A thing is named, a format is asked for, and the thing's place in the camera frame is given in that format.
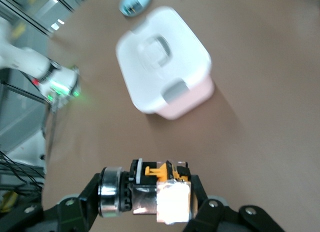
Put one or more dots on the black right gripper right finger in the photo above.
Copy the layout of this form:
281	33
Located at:
220	217

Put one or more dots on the orange push-button switch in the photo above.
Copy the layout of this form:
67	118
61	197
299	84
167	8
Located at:
110	189

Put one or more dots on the pink box with white lid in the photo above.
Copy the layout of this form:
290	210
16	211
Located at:
155	66

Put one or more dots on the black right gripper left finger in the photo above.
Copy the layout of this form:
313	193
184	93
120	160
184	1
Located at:
75	212

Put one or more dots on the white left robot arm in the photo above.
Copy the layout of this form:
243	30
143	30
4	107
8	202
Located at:
30	61

